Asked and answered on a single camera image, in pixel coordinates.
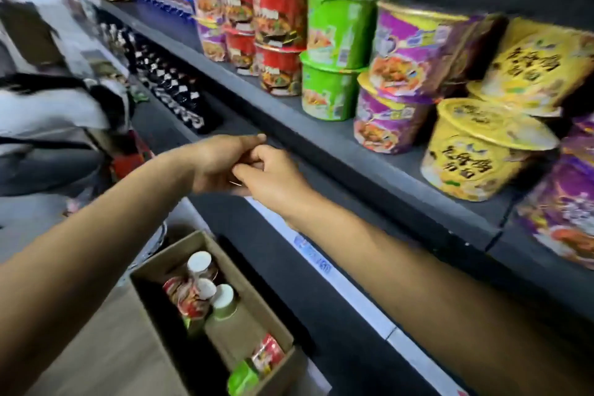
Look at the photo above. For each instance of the person's right hand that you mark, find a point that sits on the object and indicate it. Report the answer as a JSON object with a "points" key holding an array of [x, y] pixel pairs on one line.
{"points": [[274, 182]]}

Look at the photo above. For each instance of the person's left hand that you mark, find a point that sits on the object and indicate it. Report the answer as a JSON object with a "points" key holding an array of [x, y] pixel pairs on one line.
{"points": [[218, 163]]}

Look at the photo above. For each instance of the green cup noodle bowl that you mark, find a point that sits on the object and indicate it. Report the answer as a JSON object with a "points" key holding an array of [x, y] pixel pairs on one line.
{"points": [[341, 29], [329, 94]]}

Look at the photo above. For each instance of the red cup noodle bowl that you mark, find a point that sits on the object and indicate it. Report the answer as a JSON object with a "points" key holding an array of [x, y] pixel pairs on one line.
{"points": [[235, 1], [241, 54], [278, 10], [278, 71]]}

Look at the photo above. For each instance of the noodle bowls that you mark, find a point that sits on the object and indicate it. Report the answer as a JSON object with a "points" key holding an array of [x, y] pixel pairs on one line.
{"points": [[195, 303]]}

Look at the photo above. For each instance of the brown cardboard box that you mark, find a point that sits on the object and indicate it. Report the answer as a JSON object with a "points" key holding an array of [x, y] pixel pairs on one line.
{"points": [[241, 330]]}

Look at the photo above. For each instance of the person's left forearm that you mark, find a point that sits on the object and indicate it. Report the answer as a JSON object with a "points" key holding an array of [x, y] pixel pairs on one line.
{"points": [[83, 261]]}

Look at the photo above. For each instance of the person's right forearm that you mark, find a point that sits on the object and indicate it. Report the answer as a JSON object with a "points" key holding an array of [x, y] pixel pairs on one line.
{"points": [[441, 307]]}

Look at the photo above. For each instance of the blue price tag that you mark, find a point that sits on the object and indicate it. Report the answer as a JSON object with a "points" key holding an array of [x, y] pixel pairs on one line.
{"points": [[313, 255]]}

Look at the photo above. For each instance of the row of dark glass bottles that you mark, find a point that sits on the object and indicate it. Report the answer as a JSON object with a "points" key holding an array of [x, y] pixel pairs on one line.
{"points": [[176, 85]]}

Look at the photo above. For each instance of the row of light sauce bottles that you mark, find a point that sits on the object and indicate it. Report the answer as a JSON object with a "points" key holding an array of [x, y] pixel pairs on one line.
{"points": [[116, 38]]}

